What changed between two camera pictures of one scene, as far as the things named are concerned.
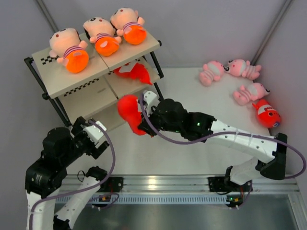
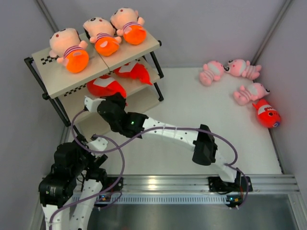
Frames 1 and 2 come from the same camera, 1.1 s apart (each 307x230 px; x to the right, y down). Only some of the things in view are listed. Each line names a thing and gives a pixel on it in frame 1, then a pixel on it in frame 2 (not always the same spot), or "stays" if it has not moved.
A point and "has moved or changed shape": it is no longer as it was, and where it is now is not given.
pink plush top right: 241,67 stays
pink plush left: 212,70 stays
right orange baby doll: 127,23 stays
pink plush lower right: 253,92 stays
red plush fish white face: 267,116 stays
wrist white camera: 151,99 to 91,105
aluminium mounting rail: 199,185 stays
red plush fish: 127,107 has moved or changed shape
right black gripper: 143,126 to 117,98
